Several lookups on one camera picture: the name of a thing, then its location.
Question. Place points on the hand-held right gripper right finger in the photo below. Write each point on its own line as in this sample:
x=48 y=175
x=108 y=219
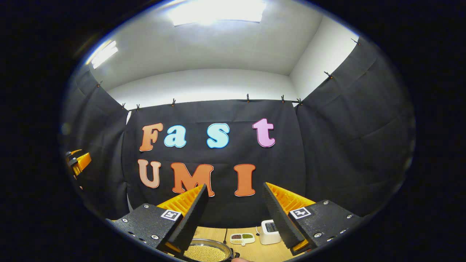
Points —
x=278 y=218

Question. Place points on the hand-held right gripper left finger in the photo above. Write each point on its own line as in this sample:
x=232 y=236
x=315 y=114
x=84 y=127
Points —
x=191 y=218

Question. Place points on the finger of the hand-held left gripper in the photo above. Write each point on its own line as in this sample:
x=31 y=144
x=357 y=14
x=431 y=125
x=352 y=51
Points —
x=82 y=162

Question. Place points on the steel pot of beans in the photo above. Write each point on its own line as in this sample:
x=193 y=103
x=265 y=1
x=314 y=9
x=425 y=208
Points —
x=205 y=253

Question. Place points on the white toaster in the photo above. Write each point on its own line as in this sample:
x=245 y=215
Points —
x=269 y=234

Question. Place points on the white divided dish of beans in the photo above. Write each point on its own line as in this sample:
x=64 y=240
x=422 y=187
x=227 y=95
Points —
x=243 y=238

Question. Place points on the narrow ceiling light panel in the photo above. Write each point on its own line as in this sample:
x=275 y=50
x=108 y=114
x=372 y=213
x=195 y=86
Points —
x=103 y=54

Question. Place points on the black backdrop cloth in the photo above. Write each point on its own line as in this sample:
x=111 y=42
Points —
x=225 y=112

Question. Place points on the large ceiling light panel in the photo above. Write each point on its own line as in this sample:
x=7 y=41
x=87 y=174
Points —
x=218 y=11

